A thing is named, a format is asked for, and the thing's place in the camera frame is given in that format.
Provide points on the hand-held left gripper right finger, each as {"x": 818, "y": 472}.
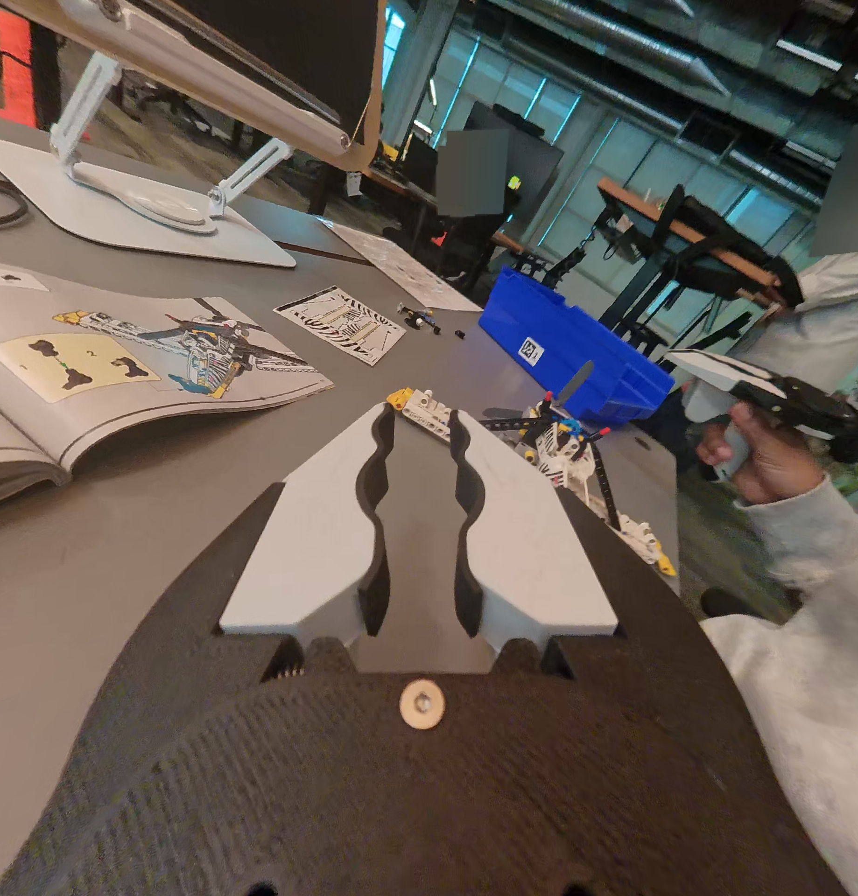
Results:
{"x": 534, "y": 553}

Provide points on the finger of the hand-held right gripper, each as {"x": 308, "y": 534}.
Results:
{"x": 705, "y": 402}
{"x": 723, "y": 371}

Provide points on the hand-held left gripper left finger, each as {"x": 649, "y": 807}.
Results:
{"x": 310, "y": 553}

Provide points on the toy brick helicopter model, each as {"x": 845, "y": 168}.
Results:
{"x": 562, "y": 448}

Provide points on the zebra sticker sheet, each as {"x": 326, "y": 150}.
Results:
{"x": 341, "y": 325}

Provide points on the instruction booklet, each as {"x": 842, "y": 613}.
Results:
{"x": 156, "y": 364}

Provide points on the pile of small toy bricks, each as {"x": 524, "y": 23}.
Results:
{"x": 420, "y": 318}

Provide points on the person's right forearm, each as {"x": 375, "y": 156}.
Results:
{"x": 821, "y": 546}

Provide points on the person's right hand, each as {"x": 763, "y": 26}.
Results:
{"x": 779, "y": 469}

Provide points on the blue storage bin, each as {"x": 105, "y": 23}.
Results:
{"x": 576, "y": 343}

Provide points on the wooden standing desk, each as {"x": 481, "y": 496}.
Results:
{"x": 681, "y": 224}

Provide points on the white printed paper sheet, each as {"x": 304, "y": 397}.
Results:
{"x": 401, "y": 262}

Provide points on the silver monitor stand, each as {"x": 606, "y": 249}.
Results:
{"x": 142, "y": 210}

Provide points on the laptop on stand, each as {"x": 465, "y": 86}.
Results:
{"x": 261, "y": 49}

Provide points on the red storage bin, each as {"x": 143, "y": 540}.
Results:
{"x": 12, "y": 63}

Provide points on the silver ventilation duct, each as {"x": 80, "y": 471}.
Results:
{"x": 646, "y": 56}

